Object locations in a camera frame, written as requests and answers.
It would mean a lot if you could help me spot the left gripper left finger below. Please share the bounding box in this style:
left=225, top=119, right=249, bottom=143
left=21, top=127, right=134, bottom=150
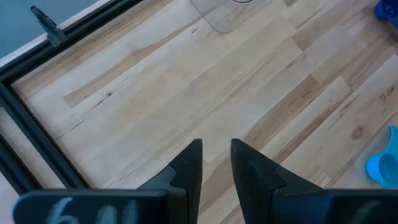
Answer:
left=137, top=138, right=204, bottom=224

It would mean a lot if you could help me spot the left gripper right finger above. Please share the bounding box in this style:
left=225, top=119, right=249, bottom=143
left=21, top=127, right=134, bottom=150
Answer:
left=230, top=138, right=325, bottom=224

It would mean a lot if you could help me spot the teal measuring cup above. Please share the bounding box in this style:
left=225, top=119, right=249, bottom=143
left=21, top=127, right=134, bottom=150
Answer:
left=365, top=124, right=398, bottom=190

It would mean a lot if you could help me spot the purple measuring cup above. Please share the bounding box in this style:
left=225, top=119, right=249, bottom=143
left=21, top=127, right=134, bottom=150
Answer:
left=373, top=0, right=398, bottom=30

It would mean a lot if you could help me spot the clear plastic basket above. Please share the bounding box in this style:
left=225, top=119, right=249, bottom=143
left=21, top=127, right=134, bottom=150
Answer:
left=190, top=0, right=259, bottom=35

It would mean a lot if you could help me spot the black table frame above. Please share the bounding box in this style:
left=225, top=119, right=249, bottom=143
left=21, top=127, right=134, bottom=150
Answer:
left=0, top=0, right=144, bottom=197

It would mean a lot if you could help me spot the black frame clamp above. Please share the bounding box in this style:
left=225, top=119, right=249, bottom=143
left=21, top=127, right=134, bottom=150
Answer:
left=29, top=5, right=69, bottom=48

